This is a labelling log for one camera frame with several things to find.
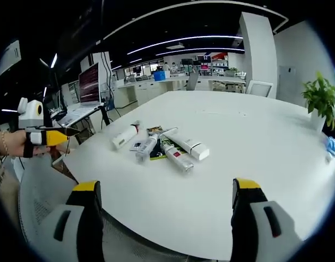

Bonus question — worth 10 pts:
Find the open laptop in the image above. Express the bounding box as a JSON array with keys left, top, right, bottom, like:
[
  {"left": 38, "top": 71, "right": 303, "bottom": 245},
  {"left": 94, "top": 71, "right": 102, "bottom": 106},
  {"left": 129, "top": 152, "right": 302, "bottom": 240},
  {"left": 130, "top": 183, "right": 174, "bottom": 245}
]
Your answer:
[{"left": 64, "top": 61, "right": 105, "bottom": 124}]

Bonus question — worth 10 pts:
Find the colourful skincare packet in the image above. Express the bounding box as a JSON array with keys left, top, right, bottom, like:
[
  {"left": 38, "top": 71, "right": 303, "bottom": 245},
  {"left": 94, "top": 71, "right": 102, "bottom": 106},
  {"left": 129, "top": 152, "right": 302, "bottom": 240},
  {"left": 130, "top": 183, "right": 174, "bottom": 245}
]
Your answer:
[{"left": 146, "top": 125, "right": 164, "bottom": 135}]

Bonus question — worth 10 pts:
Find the dark green skincare packet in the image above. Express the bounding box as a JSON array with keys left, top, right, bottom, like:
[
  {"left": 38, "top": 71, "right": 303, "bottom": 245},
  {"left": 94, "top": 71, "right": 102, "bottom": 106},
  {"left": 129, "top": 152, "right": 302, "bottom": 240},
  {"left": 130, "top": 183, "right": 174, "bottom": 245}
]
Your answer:
[{"left": 149, "top": 136, "right": 190, "bottom": 162}]

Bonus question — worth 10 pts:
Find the white skincare tube red band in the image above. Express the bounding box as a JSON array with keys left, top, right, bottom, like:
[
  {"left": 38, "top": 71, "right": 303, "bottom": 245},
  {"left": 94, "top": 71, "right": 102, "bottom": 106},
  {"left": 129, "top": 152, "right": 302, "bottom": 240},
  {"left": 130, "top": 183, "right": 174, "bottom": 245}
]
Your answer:
[{"left": 111, "top": 120, "right": 143, "bottom": 151}]

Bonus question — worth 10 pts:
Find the clear skincare bottle red label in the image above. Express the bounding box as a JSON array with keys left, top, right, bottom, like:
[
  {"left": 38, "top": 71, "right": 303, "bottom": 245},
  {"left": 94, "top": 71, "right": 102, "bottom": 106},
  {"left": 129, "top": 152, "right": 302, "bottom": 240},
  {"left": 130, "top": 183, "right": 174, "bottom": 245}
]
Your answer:
[{"left": 159, "top": 141, "right": 195, "bottom": 175}]

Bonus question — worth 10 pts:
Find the small white skincare sachet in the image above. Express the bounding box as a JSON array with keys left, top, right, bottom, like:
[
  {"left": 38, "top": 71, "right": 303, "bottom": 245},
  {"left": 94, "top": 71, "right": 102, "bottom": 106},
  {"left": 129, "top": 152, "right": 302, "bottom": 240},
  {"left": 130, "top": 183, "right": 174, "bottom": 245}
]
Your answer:
[{"left": 129, "top": 140, "right": 144, "bottom": 152}]

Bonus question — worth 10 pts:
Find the white skincare tube large cap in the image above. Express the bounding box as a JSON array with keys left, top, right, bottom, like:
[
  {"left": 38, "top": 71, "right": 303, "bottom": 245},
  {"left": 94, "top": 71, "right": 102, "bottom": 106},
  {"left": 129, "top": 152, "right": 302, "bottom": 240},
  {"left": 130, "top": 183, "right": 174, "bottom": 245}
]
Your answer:
[{"left": 163, "top": 133, "right": 211, "bottom": 162}]

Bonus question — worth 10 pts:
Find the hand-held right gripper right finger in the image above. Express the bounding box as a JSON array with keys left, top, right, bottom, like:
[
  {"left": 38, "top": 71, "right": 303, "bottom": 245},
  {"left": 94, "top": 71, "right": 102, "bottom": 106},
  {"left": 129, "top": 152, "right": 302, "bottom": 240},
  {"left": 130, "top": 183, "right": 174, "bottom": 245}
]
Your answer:
[{"left": 230, "top": 177, "right": 305, "bottom": 262}]

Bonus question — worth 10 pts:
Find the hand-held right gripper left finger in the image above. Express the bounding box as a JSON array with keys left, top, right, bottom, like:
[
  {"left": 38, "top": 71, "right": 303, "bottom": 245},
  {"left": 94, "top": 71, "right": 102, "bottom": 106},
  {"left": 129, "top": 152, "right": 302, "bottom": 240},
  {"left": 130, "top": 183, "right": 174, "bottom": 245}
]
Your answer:
[{"left": 36, "top": 180, "right": 104, "bottom": 262}]

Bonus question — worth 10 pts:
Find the slim silver skincare tube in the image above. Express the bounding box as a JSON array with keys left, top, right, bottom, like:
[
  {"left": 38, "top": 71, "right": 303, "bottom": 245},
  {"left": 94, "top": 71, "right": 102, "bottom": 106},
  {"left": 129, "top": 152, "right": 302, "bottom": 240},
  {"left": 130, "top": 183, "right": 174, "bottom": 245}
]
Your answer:
[{"left": 155, "top": 126, "right": 180, "bottom": 138}]

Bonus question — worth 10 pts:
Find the person's left hand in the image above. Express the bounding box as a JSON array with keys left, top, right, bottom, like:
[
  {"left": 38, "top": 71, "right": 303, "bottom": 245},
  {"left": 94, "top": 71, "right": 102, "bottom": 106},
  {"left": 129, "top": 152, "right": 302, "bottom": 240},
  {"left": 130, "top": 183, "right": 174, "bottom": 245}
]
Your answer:
[{"left": 8, "top": 129, "right": 52, "bottom": 159}]

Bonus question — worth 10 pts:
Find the gold bracelet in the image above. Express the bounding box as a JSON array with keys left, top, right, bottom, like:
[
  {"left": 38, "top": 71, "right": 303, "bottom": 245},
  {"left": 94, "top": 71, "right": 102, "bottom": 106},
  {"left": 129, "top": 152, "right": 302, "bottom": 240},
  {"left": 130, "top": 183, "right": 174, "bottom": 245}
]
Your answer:
[{"left": 1, "top": 129, "right": 10, "bottom": 157}]

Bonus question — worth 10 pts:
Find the blue box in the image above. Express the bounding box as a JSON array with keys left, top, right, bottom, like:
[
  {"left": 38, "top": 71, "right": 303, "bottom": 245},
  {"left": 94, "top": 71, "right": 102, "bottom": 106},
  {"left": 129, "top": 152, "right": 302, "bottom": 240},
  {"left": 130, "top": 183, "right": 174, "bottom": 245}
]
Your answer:
[{"left": 153, "top": 70, "right": 169, "bottom": 82}]

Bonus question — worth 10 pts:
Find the laptop stand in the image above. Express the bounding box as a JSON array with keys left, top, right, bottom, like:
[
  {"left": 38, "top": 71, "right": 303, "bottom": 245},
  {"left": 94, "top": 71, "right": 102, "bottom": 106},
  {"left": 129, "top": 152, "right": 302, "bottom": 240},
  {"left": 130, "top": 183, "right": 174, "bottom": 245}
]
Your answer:
[{"left": 73, "top": 103, "right": 111, "bottom": 145}]

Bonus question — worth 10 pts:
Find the clear skincare bottle white label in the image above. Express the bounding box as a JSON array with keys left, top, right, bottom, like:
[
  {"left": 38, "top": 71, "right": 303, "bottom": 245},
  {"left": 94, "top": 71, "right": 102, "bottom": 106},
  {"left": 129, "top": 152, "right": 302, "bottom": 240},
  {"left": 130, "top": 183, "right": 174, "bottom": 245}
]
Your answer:
[{"left": 135, "top": 132, "right": 162, "bottom": 164}]

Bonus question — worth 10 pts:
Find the black hanging cable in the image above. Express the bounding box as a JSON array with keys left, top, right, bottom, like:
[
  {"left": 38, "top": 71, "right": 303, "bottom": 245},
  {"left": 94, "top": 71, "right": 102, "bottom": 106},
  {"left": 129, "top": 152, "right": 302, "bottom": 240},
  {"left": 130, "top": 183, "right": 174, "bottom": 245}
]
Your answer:
[{"left": 100, "top": 51, "right": 122, "bottom": 121}]

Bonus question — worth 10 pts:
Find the blue cloth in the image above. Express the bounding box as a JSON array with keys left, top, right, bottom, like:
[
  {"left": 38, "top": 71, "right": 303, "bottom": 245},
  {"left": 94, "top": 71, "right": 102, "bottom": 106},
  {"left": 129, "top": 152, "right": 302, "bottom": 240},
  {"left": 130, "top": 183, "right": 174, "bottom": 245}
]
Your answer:
[{"left": 323, "top": 135, "right": 335, "bottom": 157}]

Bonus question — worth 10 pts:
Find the green potted plant white pot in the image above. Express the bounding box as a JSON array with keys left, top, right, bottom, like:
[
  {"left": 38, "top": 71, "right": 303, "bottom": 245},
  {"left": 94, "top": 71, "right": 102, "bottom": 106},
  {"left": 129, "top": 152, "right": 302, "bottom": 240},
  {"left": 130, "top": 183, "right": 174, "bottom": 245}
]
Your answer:
[{"left": 301, "top": 71, "right": 335, "bottom": 135}]

